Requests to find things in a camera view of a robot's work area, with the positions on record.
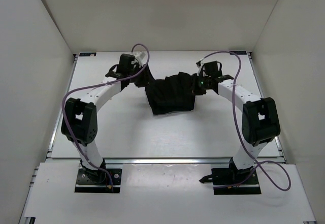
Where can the right table label sticker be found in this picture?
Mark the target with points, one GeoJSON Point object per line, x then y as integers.
{"type": "Point", "coordinates": [238, 52]}

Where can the left table label sticker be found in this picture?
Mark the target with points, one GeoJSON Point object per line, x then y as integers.
{"type": "Point", "coordinates": [87, 54]}

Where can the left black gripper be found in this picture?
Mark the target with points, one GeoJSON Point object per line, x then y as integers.
{"type": "Point", "coordinates": [144, 82]}

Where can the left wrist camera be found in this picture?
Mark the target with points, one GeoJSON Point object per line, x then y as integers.
{"type": "Point", "coordinates": [139, 56]}

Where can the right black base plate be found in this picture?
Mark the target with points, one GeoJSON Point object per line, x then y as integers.
{"type": "Point", "coordinates": [225, 182]}

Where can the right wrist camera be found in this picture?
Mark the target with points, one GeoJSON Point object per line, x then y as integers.
{"type": "Point", "coordinates": [201, 67]}

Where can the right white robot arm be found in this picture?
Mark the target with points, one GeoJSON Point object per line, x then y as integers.
{"type": "Point", "coordinates": [260, 123]}

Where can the table label sticker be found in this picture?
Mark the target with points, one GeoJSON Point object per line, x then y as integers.
{"type": "Point", "coordinates": [238, 52]}
{"type": "Point", "coordinates": [87, 54]}

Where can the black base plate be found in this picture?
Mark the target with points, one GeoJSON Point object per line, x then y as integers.
{"type": "Point", "coordinates": [225, 182]}
{"type": "Point", "coordinates": [98, 182]}

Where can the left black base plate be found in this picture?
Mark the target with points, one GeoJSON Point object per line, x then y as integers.
{"type": "Point", "coordinates": [98, 182]}

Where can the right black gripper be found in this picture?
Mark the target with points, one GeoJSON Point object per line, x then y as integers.
{"type": "Point", "coordinates": [195, 78]}

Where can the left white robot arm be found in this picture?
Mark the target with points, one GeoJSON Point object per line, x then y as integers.
{"type": "Point", "coordinates": [80, 116]}

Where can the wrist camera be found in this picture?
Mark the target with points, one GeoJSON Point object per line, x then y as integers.
{"type": "Point", "coordinates": [139, 56]}
{"type": "Point", "coordinates": [201, 67]}

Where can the aluminium rail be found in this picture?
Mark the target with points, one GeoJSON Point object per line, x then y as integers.
{"type": "Point", "coordinates": [168, 161]}

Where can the black pleated skirt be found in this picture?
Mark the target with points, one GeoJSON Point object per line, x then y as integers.
{"type": "Point", "coordinates": [171, 94]}

